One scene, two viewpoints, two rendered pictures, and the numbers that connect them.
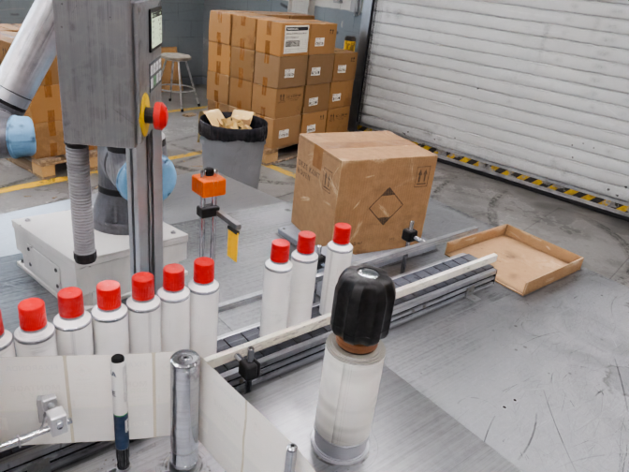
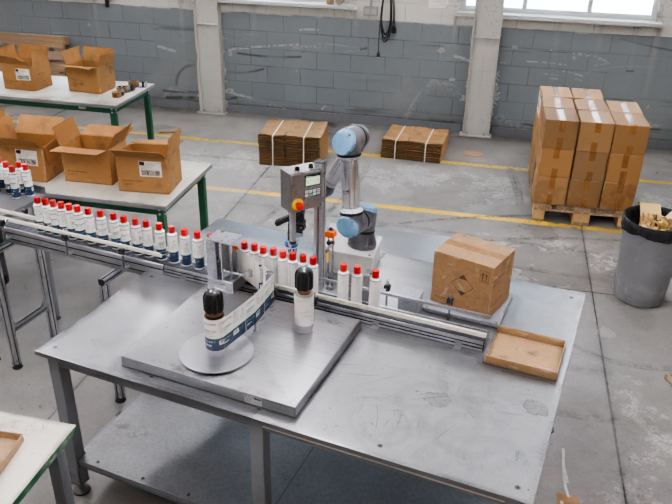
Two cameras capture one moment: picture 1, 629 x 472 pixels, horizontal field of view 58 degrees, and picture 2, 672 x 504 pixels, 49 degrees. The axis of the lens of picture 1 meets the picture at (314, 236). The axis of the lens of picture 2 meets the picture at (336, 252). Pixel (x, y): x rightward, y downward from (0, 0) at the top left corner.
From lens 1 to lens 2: 2.87 m
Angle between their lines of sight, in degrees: 57
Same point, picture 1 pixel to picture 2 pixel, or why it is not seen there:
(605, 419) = (397, 392)
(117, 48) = (287, 185)
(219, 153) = (625, 241)
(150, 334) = (290, 271)
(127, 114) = (289, 203)
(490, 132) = not seen: outside the picture
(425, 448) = (318, 343)
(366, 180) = (448, 265)
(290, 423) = not seen: hidden behind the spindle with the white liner
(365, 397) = (298, 308)
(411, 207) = (478, 292)
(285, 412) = not seen: hidden behind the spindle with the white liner
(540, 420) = (376, 376)
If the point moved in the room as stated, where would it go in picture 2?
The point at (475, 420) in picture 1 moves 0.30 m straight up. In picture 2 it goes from (358, 360) to (360, 300)
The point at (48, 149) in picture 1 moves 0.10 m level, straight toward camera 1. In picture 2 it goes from (544, 197) to (539, 201)
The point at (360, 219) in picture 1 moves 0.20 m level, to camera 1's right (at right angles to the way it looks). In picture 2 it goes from (447, 286) to (471, 306)
